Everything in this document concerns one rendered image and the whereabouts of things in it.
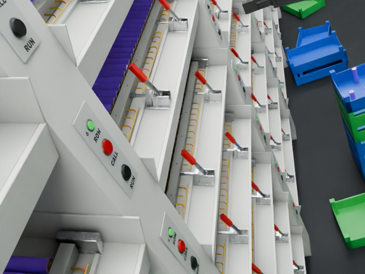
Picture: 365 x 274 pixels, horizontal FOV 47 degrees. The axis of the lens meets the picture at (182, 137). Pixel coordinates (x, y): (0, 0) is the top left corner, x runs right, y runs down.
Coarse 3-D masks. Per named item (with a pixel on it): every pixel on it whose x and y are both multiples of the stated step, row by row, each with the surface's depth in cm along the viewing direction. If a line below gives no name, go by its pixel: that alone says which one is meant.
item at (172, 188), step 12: (192, 72) 107; (192, 84) 103; (192, 96) 100; (192, 108) 98; (180, 120) 93; (180, 132) 90; (180, 144) 87; (180, 156) 85; (180, 168) 83; (168, 192) 78; (180, 204) 77
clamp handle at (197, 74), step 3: (195, 72) 98; (198, 72) 98; (195, 75) 97; (198, 75) 97; (201, 75) 98; (198, 78) 98; (201, 78) 98; (204, 78) 99; (201, 81) 98; (204, 81) 98; (207, 84) 99; (207, 87) 99; (210, 87) 100; (210, 90) 100; (213, 90) 101; (210, 93) 101; (213, 93) 100
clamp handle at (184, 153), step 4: (184, 152) 78; (184, 156) 78; (188, 156) 78; (188, 160) 78; (192, 160) 79; (192, 164) 79; (196, 164) 79; (200, 168) 80; (200, 172) 82; (204, 172) 81
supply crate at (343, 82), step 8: (344, 72) 170; (352, 72) 170; (360, 72) 170; (336, 80) 171; (344, 80) 173; (352, 80) 172; (360, 80) 169; (336, 88) 166; (344, 88) 170; (352, 88) 168; (360, 88) 166; (344, 96) 155; (360, 96) 163; (344, 104) 159; (352, 104) 157; (360, 104) 157; (352, 112) 159
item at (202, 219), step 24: (216, 48) 110; (216, 72) 111; (192, 120) 97; (216, 120) 96; (192, 144) 91; (216, 144) 90; (216, 168) 85; (192, 192) 80; (216, 192) 80; (192, 216) 76; (216, 216) 76
